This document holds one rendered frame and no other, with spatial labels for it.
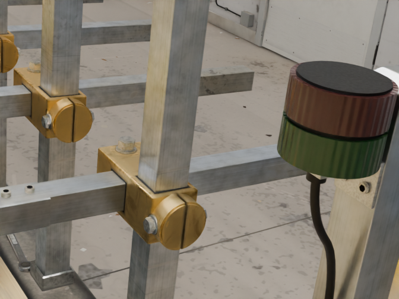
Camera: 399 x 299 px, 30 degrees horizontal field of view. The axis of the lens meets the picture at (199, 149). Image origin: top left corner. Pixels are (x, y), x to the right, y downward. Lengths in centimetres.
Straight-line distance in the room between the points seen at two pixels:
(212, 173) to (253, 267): 165
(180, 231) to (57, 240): 33
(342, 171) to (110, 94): 60
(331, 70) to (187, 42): 23
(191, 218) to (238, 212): 202
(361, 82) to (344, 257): 13
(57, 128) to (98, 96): 11
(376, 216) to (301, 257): 204
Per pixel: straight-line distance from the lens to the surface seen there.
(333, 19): 428
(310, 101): 40
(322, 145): 40
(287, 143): 42
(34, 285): 102
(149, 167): 69
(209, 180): 77
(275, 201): 282
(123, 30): 124
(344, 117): 40
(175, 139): 67
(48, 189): 70
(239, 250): 248
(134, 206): 71
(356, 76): 42
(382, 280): 50
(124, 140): 75
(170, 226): 67
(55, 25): 86
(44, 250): 98
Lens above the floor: 129
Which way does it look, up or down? 24 degrees down
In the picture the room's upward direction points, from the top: 7 degrees clockwise
